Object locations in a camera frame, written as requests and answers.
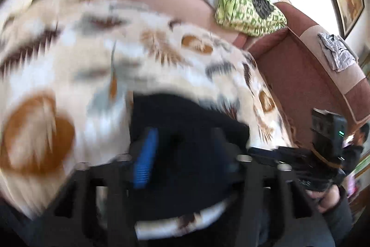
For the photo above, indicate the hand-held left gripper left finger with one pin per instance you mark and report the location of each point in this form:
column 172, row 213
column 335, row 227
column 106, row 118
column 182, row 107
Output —
column 146, row 160

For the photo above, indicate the grey crumpled cloth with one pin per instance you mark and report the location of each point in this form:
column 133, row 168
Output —
column 336, row 51

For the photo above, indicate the person's right forearm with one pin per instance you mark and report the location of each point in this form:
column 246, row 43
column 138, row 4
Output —
column 341, row 223

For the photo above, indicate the red-brown sofa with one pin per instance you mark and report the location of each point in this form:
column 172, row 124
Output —
column 297, row 70

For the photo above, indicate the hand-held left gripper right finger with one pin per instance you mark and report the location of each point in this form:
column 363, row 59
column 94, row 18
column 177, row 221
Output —
column 253, row 186

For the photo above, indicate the green patterned quilt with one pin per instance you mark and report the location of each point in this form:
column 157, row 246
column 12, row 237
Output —
column 242, row 18

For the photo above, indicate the leaf print blanket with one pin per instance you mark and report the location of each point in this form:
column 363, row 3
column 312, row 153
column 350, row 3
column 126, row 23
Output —
column 72, row 61

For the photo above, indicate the black pants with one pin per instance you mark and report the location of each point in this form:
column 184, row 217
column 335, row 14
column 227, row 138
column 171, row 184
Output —
column 188, row 131

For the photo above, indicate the person's right hand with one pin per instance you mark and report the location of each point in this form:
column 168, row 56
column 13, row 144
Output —
column 329, row 200

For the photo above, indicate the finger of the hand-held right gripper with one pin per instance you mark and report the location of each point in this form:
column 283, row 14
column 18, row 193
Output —
column 266, row 153

